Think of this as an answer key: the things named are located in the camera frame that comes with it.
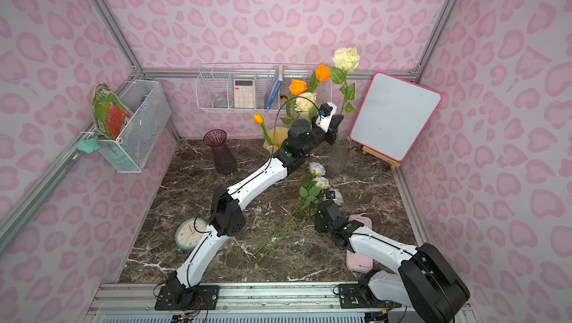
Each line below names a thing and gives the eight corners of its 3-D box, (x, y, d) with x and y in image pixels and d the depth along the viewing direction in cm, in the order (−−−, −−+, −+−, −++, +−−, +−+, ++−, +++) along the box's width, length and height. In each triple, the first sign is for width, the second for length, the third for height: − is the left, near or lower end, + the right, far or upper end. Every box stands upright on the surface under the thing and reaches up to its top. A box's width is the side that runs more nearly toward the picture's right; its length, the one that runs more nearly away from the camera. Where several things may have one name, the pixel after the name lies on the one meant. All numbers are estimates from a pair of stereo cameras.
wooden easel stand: (360, 154, 115) (362, 148, 112) (362, 151, 116) (364, 145, 113) (397, 171, 108) (400, 165, 105) (399, 167, 109) (402, 161, 106)
